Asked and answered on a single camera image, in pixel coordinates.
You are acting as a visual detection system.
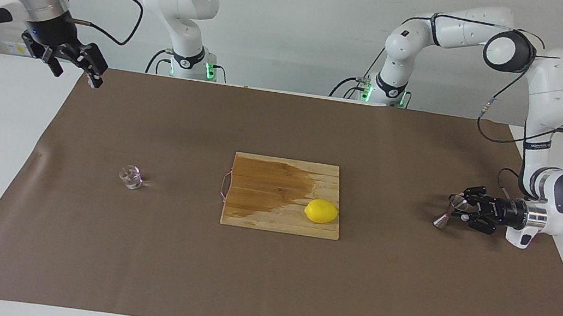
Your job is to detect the brown paper table mat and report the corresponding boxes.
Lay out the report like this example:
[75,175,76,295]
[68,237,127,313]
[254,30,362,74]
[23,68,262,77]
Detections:
[0,51,563,316]

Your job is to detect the black base cables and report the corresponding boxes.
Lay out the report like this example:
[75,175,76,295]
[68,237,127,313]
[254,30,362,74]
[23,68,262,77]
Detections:
[143,46,175,77]
[329,42,387,105]

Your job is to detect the black left base cables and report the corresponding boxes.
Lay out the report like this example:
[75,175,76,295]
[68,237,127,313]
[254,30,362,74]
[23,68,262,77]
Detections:
[329,42,387,105]

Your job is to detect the small clear glass cup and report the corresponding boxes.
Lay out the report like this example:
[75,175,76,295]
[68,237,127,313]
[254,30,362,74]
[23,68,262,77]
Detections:
[117,163,146,191]

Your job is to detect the wooden cutting board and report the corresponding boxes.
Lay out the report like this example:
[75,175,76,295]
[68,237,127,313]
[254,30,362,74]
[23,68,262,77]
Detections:
[214,150,350,242]

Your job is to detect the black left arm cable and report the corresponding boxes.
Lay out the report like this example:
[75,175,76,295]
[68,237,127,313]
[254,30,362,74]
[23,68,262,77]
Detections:
[466,26,563,209]

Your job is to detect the black right base cables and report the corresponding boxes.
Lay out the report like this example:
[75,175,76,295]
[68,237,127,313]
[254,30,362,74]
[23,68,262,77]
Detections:
[143,46,175,77]

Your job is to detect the yellow lemon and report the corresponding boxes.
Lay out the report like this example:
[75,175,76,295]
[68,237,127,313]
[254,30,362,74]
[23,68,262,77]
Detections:
[302,196,341,227]

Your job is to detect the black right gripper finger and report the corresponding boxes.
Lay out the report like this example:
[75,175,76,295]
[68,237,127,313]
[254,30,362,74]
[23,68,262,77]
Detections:
[17,31,69,78]
[55,38,112,90]

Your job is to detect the steel double jigger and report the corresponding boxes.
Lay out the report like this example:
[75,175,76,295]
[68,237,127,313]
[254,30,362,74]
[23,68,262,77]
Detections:
[432,192,470,232]

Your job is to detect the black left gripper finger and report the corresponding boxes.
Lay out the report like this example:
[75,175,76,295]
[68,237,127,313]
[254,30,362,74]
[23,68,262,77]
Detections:
[449,182,488,207]
[456,211,499,236]

